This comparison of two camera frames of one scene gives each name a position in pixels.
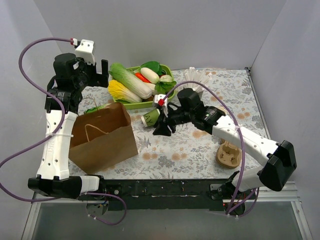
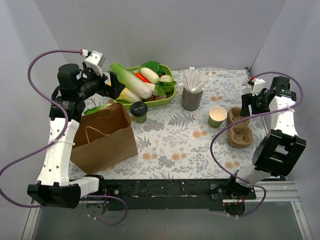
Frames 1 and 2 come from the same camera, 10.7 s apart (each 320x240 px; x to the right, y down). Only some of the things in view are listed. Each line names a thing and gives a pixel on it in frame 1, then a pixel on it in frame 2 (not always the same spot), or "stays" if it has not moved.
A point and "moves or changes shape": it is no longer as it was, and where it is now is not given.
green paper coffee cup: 150,118 to 141,119
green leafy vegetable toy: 154,66 stays
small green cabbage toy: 96,108 stays
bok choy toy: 165,84 stays
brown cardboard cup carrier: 228,155 moves or changes shape
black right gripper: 167,117 to 246,104
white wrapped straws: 200,75 stays
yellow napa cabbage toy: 118,91 stays
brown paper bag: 102,138 stays
